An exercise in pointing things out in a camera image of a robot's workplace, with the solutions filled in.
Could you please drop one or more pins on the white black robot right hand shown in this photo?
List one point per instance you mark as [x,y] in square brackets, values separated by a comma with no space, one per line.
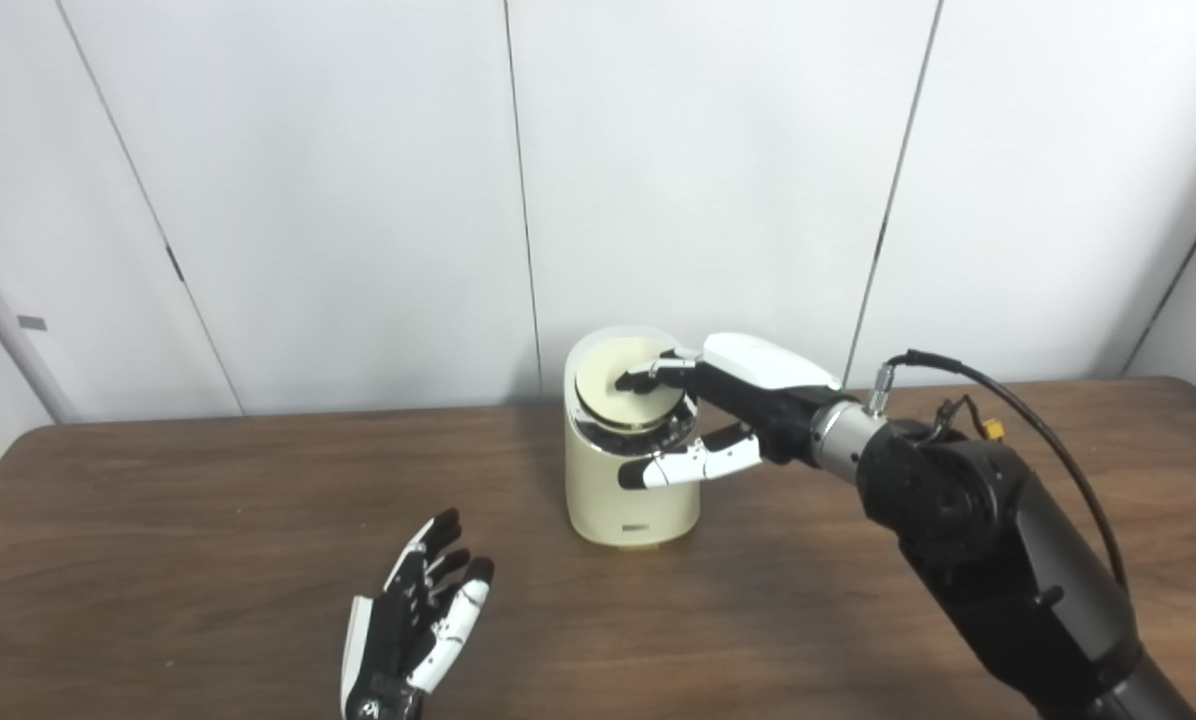
[768,390]

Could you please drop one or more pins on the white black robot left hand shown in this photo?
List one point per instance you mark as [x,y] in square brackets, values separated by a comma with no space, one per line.
[388,650]

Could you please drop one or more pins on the round cream bin lid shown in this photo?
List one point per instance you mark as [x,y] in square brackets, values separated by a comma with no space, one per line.
[638,410]

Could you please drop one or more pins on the cream-colored trash bin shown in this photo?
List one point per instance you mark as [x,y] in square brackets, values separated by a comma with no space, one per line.
[598,500]

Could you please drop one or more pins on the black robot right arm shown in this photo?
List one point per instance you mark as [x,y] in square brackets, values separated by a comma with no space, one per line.
[1008,540]

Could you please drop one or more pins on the black bin liner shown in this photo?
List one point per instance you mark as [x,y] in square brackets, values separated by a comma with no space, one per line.
[603,441]

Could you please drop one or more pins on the small grey wall tag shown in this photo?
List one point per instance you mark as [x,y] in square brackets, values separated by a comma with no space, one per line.
[31,323]

